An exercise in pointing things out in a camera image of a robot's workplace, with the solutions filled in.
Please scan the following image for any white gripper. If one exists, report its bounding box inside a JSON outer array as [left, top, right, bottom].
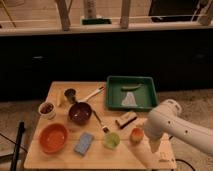
[[144, 128, 163, 153]]

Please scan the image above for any red yellow apple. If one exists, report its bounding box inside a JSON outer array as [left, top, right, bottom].
[[130, 128, 144, 143]]

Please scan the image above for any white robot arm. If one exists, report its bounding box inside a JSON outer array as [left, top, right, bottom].
[[143, 99, 213, 157]]

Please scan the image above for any purple bowl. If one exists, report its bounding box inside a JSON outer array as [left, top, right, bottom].
[[69, 102, 92, 125]]

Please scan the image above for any orange bowl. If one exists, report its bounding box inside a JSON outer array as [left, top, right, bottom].
[[39, 123, 68, 154]]

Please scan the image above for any wooden block eraser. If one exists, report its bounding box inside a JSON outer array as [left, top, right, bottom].
[[115, 111, 137, 129]]

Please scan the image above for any white crumpled cloth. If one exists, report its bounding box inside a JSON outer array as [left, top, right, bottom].
[[121, 92, 137, 107]]

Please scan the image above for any green plastic tray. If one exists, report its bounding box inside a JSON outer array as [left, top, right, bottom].
[[106, 76, 158, 112]]

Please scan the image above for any green cup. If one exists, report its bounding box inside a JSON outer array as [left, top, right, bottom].
[[104, 132, 120, 149]]

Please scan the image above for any small brush tool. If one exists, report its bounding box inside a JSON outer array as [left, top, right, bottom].
[[93, 110, 109, 133]]

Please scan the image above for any green pea pod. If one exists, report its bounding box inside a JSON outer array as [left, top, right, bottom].
[[121, 84, 143, 91]]

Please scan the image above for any blue sponge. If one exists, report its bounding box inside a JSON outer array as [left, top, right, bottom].
[[74, 132, 94, 155]]

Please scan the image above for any wooden table board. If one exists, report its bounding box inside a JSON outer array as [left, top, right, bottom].
[[23, 81, 178, 171]]

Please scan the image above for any dark metal cup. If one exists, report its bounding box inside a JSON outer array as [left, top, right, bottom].
[[64, 88, 76, 104]]

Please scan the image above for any yellow banana piece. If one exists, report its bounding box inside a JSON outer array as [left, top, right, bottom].
[[57, 91, 63, 107]]

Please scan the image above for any white cup with contents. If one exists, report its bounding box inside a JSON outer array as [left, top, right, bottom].
[[38, 102, 56, 119]]

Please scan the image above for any green box on shelf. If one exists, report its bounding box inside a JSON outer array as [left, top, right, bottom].
[[82, 18, 111, 25]]

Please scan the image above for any black pole stand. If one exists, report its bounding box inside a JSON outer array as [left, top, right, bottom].
[[10, 122, 25, 171]]

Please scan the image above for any black floor cable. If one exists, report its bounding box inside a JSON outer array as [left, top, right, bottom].
[[175, 158, 198, 171]]

